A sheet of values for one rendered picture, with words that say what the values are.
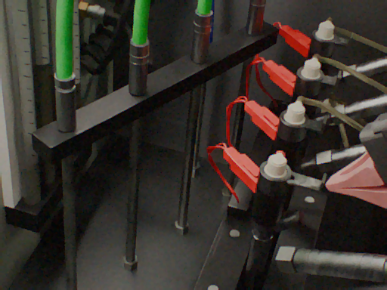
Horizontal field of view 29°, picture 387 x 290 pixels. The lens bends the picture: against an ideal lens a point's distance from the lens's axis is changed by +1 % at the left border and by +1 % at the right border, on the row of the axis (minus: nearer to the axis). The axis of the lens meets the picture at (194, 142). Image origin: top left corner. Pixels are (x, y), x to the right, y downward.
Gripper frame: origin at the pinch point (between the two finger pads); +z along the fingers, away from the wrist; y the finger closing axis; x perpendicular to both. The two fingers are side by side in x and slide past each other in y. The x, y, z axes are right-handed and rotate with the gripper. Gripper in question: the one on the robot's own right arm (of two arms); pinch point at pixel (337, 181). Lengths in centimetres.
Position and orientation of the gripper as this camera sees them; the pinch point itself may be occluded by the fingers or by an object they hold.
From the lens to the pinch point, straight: 65.8
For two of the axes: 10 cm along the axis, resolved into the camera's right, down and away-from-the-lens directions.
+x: -5.3, 5.1, -6.7
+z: -6.6, 2.5, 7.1
